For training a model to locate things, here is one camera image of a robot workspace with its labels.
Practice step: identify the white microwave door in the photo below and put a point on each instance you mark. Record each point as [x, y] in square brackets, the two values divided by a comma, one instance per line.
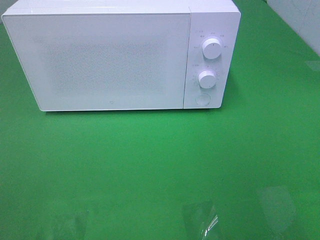
[86, 62]

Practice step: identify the round door release button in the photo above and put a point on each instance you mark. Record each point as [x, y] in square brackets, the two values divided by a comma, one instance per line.
[203, 99]

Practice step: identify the lower white microwave knob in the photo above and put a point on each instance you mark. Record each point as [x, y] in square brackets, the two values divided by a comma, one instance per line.
[207, 79]

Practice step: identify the white microwave knob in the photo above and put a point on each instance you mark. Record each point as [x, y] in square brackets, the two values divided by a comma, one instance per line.
[207, 79]
[212, 48]

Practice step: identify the white microwave oven body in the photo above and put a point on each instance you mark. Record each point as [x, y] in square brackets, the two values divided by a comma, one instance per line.
[220, 18]

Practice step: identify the upper white microwave knob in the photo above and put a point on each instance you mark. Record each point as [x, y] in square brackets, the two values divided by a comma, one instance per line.
[212, 48]

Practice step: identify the clear adhesive tape strip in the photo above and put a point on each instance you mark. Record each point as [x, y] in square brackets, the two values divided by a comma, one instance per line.
[201, 221]

